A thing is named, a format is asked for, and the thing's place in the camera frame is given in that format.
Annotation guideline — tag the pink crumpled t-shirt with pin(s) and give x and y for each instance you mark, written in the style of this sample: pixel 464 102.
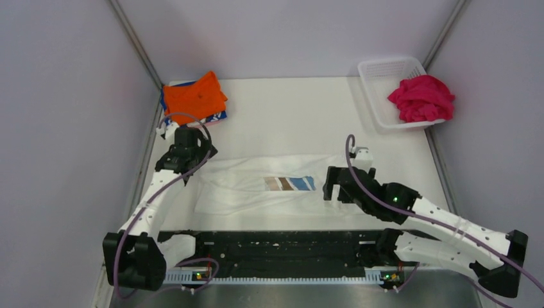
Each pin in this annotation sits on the pink crumpled t-shirt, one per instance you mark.
pixel 423 98

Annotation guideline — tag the pink folded t-shirt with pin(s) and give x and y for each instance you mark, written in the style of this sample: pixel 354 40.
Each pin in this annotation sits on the pink folded t-shirt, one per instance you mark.
pixel 201 124

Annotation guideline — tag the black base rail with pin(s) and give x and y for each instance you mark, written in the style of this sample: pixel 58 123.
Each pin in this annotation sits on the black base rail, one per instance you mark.
pixel 283 270

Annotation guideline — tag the orange folded t-shirt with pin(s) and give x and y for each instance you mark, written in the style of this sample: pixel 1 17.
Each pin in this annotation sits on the orange folded t-shirt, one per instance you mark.
pixel 201 99

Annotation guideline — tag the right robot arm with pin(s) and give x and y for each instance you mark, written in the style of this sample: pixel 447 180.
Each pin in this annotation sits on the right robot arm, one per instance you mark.
pixel 425 233

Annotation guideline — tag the white printed t-shirt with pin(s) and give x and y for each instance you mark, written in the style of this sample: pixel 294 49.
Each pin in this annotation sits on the white printed t-shirt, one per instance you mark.
pixel 288 185

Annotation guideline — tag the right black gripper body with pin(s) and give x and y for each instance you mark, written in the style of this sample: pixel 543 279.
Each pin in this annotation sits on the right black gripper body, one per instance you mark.
pixel 333 171

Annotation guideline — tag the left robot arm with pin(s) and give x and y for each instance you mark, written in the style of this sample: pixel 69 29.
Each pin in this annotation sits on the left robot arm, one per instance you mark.
pixel 157 204

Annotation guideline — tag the white plastic basket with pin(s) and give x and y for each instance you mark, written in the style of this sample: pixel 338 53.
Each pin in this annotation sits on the white plastic basket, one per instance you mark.
pixel 379 78

